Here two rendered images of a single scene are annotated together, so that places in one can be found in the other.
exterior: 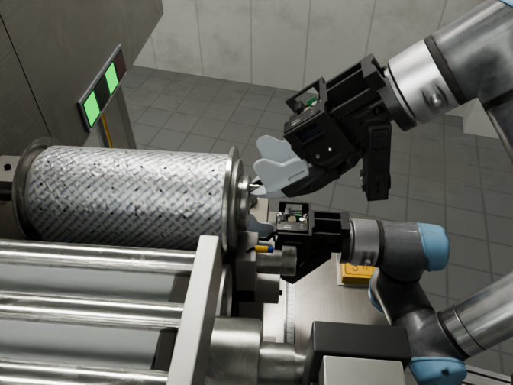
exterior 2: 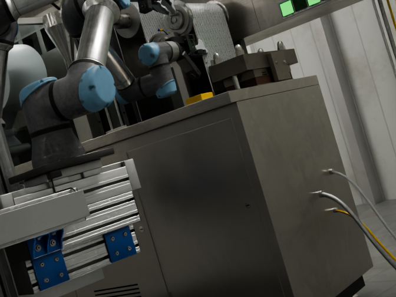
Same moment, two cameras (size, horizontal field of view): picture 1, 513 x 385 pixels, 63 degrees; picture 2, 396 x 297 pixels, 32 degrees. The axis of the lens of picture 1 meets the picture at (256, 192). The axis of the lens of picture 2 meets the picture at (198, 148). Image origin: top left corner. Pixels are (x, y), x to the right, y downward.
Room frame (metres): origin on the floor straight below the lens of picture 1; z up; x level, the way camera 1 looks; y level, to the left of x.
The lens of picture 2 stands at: (1.77, -2.30, 0.73)
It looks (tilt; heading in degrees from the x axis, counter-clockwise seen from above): 0 degrees down; 122
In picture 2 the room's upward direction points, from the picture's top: 17 degrees counter-clockwise
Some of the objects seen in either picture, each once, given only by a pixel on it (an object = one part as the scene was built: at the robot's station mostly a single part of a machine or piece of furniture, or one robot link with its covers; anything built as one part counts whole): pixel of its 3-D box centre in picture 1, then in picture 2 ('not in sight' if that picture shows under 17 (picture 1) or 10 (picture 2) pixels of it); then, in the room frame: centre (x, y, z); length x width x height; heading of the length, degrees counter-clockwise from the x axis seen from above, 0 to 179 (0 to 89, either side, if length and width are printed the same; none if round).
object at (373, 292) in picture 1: (397, 289); (159, 82); (0.41, -0.25, 1.01); 0.11 x 0.08 x 0.11; 11
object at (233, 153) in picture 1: (232, 202); (177, 19); (0.39, 0.03, 1.25); 0.15 x 0.01 x 0.15; 175
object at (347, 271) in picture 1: (357, 266); (199, 98); (0.53, -0.21, 0.91); 0.07 x 0.07 x 0.02; 85
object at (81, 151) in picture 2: not in sight; (55, 145); (0.40, -0.83, 0.87); 0.15 x 0.15 x 0.10
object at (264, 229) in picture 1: (246, 225); (201, 46); (0.47, 0.02, 1.12); 0.09 x 0.03 x 0.06; 84
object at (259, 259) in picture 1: (260, 307); (178, 72); (0.35, -0.01, 1.05); 0.06 x 0.05 x 0.31; 85
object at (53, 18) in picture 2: not in sight; (58, 20); (-0.32, 0.20, 1.50); 0.14 x 0.14 x 0.06
